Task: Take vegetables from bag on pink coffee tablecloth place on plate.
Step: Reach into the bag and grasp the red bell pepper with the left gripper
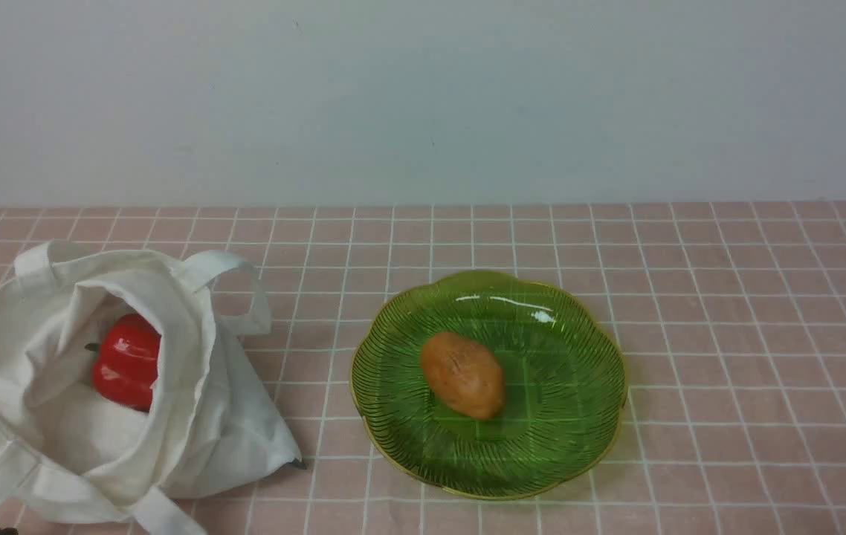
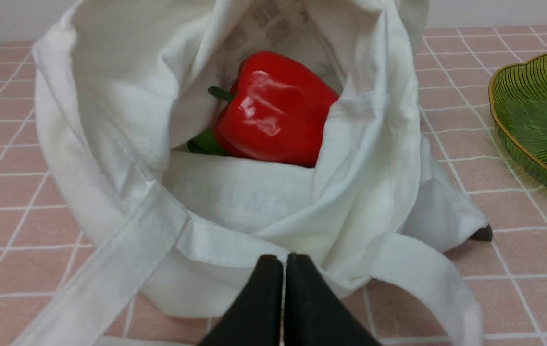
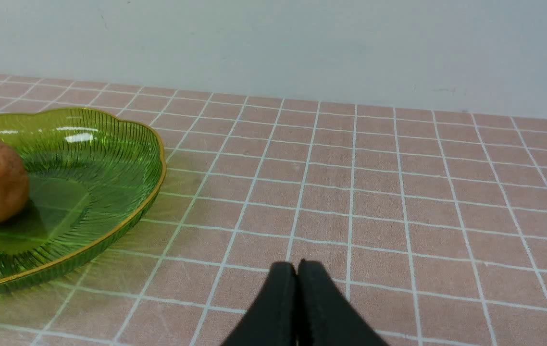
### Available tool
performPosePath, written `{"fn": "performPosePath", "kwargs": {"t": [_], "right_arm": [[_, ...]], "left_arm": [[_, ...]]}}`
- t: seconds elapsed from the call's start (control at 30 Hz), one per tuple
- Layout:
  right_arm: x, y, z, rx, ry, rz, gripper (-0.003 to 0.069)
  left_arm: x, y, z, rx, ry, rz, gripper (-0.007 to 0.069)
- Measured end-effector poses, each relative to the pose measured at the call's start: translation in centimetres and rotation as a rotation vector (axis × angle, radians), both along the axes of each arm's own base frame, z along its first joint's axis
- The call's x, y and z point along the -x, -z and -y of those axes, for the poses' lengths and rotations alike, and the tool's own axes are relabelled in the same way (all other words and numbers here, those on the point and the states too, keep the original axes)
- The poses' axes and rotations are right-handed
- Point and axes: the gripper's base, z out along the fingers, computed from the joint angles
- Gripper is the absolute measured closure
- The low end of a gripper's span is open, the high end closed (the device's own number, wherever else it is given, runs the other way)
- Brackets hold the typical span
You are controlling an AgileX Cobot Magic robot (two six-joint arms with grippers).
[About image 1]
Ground red bell pepper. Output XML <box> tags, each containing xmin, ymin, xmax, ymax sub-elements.
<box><xmin>84</xmin><ymin>313</ymin><xmax>161</xmax><ymax>413</ymax></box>

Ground brown potato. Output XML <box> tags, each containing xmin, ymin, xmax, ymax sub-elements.
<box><xmin>419</xmin><ymin>331</ymin><xmax>506</xmax><ymax>422</ymax></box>

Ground green glass plate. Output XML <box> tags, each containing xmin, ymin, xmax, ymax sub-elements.
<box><xmin>349</xmin><ymin>270</ymin><xmax>628</xmax><ymax>500</ymax></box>

